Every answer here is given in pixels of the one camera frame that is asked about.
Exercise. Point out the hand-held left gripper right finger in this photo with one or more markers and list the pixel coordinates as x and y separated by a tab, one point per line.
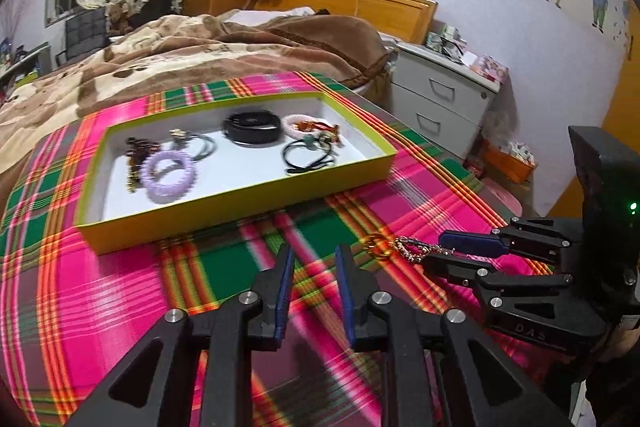
344	292

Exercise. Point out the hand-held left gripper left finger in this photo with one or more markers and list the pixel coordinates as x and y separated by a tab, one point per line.
286	287

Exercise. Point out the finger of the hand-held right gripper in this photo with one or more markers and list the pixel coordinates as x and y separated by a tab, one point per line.
540	322
470	243

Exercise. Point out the yellow-green cardboard box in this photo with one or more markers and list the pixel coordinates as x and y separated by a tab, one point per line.
230	177

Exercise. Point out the red tassel charm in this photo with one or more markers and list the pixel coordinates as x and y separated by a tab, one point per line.
320	125

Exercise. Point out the pink plastic basin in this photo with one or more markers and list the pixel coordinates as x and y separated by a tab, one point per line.
505	202

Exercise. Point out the orange wooden door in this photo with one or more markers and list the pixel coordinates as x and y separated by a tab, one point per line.
620	107

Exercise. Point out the orange storage box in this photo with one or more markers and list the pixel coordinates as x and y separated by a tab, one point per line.
510	164

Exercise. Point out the black wristband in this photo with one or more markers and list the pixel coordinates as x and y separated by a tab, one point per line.
250	139

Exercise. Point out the white nightstand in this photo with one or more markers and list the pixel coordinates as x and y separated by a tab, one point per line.
440	92

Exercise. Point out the pink gift box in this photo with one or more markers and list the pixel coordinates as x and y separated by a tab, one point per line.
490	68

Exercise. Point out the small cosmetic boxes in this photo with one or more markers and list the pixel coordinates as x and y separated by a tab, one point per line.
445	39

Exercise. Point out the wooden bed headboard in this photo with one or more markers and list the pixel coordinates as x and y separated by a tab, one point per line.
385	14

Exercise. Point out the brown patterned blanket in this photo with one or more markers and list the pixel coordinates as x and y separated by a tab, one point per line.
175	52

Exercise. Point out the white pillow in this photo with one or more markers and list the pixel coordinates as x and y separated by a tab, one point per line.
270	14

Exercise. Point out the black pillow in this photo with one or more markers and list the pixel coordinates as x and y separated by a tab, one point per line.
152	7

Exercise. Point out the brown teddy bear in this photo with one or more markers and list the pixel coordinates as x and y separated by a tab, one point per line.
119	14

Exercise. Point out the black chair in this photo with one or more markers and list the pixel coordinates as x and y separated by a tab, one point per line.
87	32

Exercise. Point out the white shelf with bottles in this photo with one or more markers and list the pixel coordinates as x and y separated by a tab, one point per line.
25	67

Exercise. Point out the dried purple branches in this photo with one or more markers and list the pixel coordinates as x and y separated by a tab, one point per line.
12	22

